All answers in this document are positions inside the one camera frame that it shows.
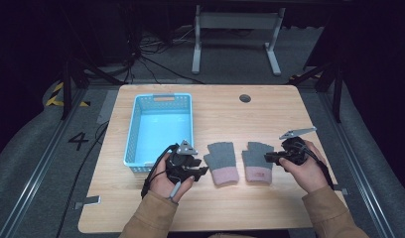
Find grey metal table frame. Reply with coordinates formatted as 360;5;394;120
191;4;287;76

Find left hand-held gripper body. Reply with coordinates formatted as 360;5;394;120
165;140;203;184

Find black stand legs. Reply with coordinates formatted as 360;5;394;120
59;58;126;121
289;60;344;124

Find tangle of black floor cables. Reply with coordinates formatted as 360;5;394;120
122;24;205;85

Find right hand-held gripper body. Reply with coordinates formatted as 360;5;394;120
278;126;318;167

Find light blue plastic basket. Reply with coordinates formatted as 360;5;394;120
123;92;195;174

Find grey metal table bracket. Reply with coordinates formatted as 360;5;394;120
73;194;102;211
333;183;349;196

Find thin black floor cable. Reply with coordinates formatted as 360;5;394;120
56;120;110;238

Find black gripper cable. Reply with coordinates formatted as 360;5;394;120
140;143;183;201
302;141;336;191

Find metal floor rail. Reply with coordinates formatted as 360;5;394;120
318;90;395;238
0;88;89;238

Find grey pink glove red label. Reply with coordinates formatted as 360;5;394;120
241;141;275;183

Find grey floor tape strip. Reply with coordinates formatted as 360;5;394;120
96;89;119;126

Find grey pink fingerless glove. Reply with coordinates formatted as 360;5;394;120
202;141;240;186

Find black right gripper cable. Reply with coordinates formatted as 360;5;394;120
302;141;336;191

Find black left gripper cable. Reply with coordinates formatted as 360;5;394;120
140;143;183;201

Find person's right hand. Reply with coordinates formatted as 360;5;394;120
278;139;329;194

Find person's left hand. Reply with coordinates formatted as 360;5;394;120
149;152;196;203

